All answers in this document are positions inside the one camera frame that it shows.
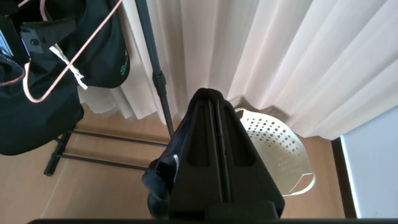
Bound black shorts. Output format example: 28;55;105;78
0;0;130;156

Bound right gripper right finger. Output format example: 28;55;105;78
217;100;285;219

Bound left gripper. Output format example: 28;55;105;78
0;15;77;85

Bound black clothes rack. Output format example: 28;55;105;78
43;0;175;177

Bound black garment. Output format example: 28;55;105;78
142;88;240;218

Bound white laundry basket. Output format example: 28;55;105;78
234;108;317;197

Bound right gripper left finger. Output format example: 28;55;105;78
169;98;223;219

